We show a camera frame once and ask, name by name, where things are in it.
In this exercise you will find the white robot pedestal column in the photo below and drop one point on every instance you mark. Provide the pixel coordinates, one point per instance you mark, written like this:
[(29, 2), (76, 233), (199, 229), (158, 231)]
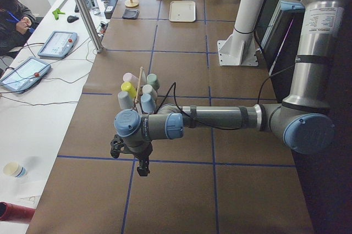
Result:
[(239, 48)]

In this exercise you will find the near teach pendant tablet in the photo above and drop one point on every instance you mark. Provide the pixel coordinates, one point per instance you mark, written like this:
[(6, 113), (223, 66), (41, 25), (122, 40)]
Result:
[(26, 75)]

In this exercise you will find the seated person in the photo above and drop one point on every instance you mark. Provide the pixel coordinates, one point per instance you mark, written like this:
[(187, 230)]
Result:
[(17, 25)]

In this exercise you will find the cream rabbit tray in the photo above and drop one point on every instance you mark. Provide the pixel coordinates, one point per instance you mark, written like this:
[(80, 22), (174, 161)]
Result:
[(182, 11)]

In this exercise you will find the black power strip box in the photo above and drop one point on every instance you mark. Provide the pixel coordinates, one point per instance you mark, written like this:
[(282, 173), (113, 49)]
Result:
[(109, 8)]

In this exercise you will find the green cup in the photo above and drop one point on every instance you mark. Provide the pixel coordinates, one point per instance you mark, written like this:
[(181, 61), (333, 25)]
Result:
[(152, 80)]

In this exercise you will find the yellow cup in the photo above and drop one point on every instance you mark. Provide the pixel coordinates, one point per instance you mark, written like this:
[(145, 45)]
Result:
[(129, 87)]

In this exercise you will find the black computer mouse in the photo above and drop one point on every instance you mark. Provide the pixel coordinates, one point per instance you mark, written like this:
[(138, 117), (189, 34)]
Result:
[(72, 18)]

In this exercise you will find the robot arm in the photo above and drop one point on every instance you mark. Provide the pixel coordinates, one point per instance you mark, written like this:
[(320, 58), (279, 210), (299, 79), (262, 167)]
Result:
[(300, 120)]

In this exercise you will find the red cylinder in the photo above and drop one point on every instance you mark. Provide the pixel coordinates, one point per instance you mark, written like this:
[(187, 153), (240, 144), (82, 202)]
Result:
[(16, 213)]

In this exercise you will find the folded grey cloth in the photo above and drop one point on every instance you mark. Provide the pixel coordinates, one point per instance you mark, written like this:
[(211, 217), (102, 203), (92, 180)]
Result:
[(131, 14)]

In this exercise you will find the teach pendant tablet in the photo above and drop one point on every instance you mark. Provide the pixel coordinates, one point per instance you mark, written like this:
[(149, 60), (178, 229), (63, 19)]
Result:
[(58, 45), (26, 75)]

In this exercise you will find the pink cup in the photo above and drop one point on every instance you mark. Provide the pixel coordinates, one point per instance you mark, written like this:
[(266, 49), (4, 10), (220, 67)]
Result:
[(129, 77)]

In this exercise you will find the aluminium frame post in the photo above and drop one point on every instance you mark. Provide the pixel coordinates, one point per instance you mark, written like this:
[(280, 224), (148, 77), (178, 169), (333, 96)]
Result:
[(85, 14)]

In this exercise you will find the grey cup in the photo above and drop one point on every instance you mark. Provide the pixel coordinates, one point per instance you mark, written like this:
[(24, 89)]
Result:
[(125, 101)]

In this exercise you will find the far teach pendant tablet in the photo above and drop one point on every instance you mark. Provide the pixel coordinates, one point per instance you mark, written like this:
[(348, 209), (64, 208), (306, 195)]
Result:
[(58, 45)]

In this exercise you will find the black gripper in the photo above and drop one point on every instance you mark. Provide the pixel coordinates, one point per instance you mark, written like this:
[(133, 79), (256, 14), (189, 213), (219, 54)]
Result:
[(143, 156)]

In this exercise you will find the green clamp tool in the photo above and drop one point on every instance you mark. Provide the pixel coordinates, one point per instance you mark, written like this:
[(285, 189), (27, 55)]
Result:
[(57, 12)]

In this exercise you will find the blue cup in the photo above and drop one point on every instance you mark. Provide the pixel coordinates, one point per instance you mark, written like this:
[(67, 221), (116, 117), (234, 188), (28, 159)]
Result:
[(148, 104)]

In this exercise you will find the beige cup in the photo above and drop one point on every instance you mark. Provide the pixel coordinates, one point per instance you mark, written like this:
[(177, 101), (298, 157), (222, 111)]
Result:
[(148, 89)]

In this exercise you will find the paper cup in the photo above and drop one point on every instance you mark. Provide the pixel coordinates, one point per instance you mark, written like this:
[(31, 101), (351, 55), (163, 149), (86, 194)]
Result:
[(14, 169)]

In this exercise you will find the white wire cup rack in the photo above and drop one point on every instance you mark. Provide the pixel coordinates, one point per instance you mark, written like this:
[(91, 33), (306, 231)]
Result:
[(137, 100)]

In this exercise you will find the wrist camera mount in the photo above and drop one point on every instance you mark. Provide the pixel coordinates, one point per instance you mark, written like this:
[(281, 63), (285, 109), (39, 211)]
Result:
[(116, 146)]

